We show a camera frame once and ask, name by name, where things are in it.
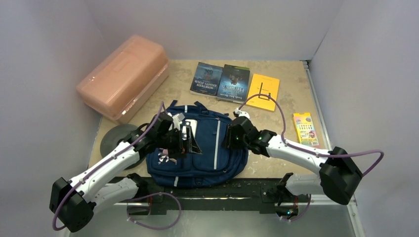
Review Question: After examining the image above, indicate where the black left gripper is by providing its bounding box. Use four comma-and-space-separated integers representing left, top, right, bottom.
157, 126, 201, 158

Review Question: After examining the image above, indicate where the navy blue student backpack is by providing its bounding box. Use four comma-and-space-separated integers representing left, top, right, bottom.
146, 100, 249, 188

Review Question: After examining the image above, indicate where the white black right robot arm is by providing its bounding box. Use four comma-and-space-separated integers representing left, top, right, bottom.
222, 116, 364, 205

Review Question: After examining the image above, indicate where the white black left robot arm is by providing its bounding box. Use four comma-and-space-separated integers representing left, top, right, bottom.
49, 113, 202, 233

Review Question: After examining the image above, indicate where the dark blue paperback book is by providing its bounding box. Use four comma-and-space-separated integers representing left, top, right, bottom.
216, 64, 250, 104

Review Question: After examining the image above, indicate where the yellow paperback book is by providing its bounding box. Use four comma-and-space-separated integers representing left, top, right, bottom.
246, 74, 280, 112

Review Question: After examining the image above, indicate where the Nineteen Eighty-Four paperback book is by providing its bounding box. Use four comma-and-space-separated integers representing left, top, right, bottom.
189, 62, 223, 97

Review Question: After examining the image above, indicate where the colourful crayon box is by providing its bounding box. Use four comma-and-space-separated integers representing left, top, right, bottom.
293, 113, 320, 148

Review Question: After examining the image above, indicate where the grey round disc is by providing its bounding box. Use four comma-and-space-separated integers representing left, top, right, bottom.
100, 123, 148, 158

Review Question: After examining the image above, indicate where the translucent pink storage box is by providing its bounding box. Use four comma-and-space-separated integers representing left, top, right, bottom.
77, 35, 169, 124

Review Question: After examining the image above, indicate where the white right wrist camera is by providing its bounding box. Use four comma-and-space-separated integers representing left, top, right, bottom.
233, 108, 250, 119

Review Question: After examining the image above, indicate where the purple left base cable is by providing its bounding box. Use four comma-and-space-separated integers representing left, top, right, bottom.
126, 191, 182, 230

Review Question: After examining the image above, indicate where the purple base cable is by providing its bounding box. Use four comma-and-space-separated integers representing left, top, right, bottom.
126, 191, 182, 230
279, 193, 312, 222

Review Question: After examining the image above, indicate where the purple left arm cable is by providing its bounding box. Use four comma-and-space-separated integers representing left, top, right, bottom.
51, 101, 168, 231

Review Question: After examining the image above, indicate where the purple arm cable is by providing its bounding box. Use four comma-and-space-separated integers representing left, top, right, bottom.
51, 101, 168, 231
237, 94, 385, 177

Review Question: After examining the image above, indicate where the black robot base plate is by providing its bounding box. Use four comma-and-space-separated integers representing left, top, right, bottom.
130, 177, 309, 217

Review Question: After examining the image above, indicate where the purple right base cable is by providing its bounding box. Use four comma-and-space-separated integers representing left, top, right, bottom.
279, 193, 312, 222

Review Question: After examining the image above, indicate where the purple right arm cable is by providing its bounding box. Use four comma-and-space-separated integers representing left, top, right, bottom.
237, 94, 385, 177

